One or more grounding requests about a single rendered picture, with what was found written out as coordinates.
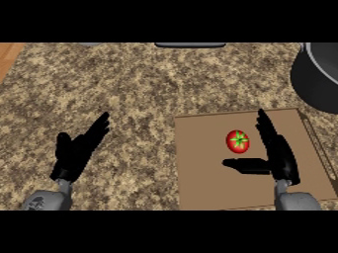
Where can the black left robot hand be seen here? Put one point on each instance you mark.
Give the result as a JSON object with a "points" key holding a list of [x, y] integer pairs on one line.
{"points": [[80, 148]]}

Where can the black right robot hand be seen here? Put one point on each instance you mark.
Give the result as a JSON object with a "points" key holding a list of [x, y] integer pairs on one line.
{"points": [[279, 154]]}

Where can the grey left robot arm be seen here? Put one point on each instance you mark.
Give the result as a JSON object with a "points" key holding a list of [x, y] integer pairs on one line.
{"points": [[50, 197]]}

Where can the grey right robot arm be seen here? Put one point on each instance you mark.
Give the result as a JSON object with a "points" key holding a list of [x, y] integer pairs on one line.
{"points": [[293, 197]]}

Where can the red tomato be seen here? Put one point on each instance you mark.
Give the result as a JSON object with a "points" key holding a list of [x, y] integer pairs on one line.
{"points": [[238, 141]]}

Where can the brown flat tray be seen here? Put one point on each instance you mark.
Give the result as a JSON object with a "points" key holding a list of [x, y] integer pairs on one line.
{"points": [[216, 174]]}

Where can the dark grey pot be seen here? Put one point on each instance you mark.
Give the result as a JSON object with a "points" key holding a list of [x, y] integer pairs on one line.
{"points": [[327, 79]]}

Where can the grey rounded object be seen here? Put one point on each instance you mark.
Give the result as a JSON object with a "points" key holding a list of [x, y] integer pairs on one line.
{"points": [[90, 43]]}

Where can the dark grey flat object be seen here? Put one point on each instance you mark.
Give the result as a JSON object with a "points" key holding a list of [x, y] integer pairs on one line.
{"points": [[191, 44]]}

